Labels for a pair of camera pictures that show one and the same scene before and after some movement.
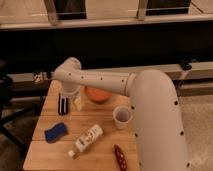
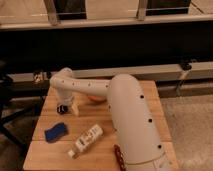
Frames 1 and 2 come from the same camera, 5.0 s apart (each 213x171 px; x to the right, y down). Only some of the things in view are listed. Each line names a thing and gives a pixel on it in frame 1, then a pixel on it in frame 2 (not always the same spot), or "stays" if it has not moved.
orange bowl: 96,95 stays
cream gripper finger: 78,103 -> 75,108
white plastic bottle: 85,140 stays
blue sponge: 52,134 stays
